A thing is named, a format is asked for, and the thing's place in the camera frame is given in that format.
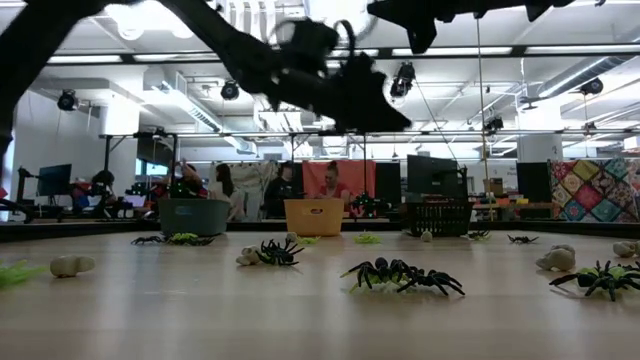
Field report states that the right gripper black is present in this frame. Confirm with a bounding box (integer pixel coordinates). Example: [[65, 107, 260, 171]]
[[367, 0, 531, 55]]

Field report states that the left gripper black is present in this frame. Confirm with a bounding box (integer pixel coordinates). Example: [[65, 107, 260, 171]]
[[272, 49, 413, 133]]

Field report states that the black overhead light bar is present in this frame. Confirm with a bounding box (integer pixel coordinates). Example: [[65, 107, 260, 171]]
[[47, 44, 640, 65]]

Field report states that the red cloth backdrop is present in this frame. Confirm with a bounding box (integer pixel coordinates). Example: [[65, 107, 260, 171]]
[[302, 159, 377, 201]]

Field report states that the black backdrop panel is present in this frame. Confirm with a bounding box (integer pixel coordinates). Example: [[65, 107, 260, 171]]
[[375, 162, 403, 210]]

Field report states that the large black computer monitor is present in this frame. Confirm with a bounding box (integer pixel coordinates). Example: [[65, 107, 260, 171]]
[[406, 154, 460, 197]]

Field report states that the person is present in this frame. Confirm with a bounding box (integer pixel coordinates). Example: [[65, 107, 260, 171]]
[[167, 159, 206, 200], [312, 159, 354, 201], [213, 162, 244, 221], [263, 160, 304, 220], [89, 169, 117, 211]]

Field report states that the thin vertical pole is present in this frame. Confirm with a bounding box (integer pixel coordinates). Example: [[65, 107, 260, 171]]
[[474, 17, 494, 221]]

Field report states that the black slotted plastic basket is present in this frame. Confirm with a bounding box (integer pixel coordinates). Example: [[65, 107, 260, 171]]
[[403, 199, 473, 239]]

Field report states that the yellow plastic bin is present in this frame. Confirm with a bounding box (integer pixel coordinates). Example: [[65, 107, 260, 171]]
[[283, 199, 345, 238]]

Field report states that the white green patterned cloth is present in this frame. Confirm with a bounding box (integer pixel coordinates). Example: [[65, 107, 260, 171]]
[[208, 160, 281, 223]]

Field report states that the white round column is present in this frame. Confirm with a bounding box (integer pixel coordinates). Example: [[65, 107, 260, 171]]
[[516, 104, 565, 164]]

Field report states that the black upright panel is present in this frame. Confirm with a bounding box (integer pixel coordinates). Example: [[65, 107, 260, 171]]
[[515, 161, 553, 204]]

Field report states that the teal plastic bin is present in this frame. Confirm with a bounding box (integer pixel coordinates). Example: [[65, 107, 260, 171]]
[[157, 198, 233, 238]]

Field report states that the colourful patchwork quilt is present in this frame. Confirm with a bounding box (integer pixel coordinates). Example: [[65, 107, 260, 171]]
[[548, 157, 640, 224]]

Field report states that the small black computer monitor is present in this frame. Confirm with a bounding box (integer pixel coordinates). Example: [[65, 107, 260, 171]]
[[37, 163, 74, 198]]

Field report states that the black monitor stand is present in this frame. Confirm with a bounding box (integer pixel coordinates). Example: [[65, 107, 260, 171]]
[[14, 167, 39, 221]]

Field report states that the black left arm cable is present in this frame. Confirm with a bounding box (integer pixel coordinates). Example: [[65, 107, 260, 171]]
[[333, 18, 359, 57]]

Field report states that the silver ribbed ceiling duct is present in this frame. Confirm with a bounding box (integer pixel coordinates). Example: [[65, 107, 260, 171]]
[[303, 0, 375, 51]]

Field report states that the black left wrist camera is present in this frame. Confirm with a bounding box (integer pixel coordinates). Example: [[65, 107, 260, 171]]
[[284, 18, 341, 69]]

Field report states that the grey round ceiling duct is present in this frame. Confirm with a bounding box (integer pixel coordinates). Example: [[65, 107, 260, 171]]
[[537, 54, 640, 99]]

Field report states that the white rectangular ceiling duct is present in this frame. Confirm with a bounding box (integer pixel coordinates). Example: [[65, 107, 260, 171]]
[[149, 69, 256, 154]]

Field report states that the black wall screen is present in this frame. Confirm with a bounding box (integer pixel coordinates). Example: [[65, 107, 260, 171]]
[[137, 135, 176, 166]]

